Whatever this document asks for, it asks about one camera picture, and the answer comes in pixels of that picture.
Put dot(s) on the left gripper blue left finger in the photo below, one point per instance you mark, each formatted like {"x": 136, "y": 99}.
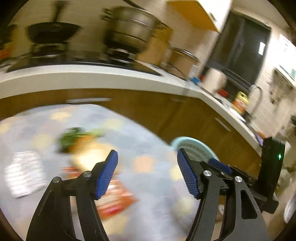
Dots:
{"x": 103, "y": 172}

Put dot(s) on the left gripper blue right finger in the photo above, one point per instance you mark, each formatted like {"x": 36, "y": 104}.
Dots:
{"x": 190, "y": 178}

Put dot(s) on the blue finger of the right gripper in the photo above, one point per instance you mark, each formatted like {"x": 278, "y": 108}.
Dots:
{"x": 220, "y": 166}

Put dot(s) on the orange red snack bag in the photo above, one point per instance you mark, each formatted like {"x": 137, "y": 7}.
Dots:
{"x": 117, "y": 198}

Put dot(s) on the green bok choy small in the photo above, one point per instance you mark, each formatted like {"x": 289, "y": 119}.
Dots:
{"x": 72, "y": 136}

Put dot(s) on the white dotted paper napkin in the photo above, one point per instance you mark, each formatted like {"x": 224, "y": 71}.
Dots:
{"x": 25, "y": 174}

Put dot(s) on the dark kitchen window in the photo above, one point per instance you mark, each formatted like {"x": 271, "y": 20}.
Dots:
{"x": 240, "y": 50}

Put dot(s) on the white perforated tray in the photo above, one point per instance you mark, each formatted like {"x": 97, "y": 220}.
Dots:
{"x": 289, "y": 209}

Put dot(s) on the light blue laundry basket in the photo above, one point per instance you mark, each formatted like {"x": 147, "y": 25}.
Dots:
{"x": 195, "y": 149}

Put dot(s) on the yellow detergent bottle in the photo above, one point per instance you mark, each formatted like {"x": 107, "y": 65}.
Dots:
{"x": 240, "y": 103}

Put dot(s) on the wooden base cabinets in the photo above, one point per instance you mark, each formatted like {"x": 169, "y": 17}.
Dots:
{"x": 167, "y": 115}

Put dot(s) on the chrome sink faucet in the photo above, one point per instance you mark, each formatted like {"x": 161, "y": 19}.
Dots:
{"x": 256, "y": 104}

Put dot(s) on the white electric kettle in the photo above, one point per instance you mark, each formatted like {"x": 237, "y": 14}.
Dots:
{"x": 214, "y": 80}

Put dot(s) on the blue small box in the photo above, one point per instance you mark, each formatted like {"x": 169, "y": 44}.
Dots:
{"x": 195, "y": 79}

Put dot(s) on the beige rice cooker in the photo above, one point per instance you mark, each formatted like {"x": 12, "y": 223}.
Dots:
{"x": 181, "y": 62}

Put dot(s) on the black gas stove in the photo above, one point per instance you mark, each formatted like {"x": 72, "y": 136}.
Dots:
{"x": 60, "y": 54}

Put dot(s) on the white water heater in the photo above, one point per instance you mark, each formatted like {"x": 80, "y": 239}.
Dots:
{"x": 285, "y": 62}

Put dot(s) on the wooden cutting board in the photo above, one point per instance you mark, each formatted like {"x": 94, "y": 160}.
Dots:
{"x": 156, "y": 47}

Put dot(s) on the stainless steel stacked pot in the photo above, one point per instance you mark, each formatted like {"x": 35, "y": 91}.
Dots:
{"x": 129, "y": 28}

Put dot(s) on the black frying pan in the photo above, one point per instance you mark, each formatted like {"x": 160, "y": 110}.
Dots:
{"x": 54, "y": 31}

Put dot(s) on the white orange wall cabinet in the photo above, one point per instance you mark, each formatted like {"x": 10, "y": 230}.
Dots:
{"x": 205, "y": 15}

